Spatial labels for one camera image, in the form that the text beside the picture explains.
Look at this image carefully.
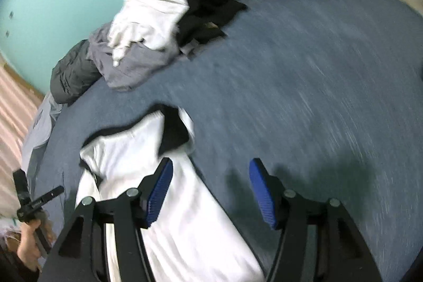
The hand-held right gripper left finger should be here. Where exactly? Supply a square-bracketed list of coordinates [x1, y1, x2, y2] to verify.
[40, 157, 174, 282]

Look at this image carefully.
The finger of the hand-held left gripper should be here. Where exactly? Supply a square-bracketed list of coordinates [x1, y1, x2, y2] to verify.
[30, 186, 65, 207]

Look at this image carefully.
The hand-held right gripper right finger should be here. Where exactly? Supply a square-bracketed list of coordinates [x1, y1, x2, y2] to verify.
[249, 158, 384, 282]

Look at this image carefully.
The white polo shirt black trim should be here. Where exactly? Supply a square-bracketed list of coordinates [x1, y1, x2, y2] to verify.
[75, 105, 265, 282]

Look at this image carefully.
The person's left forearm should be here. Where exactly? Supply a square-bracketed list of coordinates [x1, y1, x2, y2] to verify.
[0, 247, 42, 282]

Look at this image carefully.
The person's left hand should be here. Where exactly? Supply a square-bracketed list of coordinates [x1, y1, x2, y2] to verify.
[18, 214, 56, 272]

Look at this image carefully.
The light grey sheet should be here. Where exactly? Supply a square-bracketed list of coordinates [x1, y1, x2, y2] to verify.
[21, 92, 63, 190]

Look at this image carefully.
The pink striped curtain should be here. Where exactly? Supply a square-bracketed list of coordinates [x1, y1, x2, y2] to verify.
[0, 51, 45, 213]

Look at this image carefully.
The bed with blue sheet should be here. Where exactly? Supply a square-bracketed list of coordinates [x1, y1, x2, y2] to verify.
[26, 0, 423, 282]

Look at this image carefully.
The rolled dark grey duvet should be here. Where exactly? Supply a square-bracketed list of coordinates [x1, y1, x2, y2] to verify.
[50, 0, 374, 104]

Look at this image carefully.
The crumpled white garment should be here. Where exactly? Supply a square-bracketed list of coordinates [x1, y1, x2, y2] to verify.
[108, 0, 190, 68]

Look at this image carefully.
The crumpled black garment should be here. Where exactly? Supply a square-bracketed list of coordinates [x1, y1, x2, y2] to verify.
[165, 0, 248, 59]

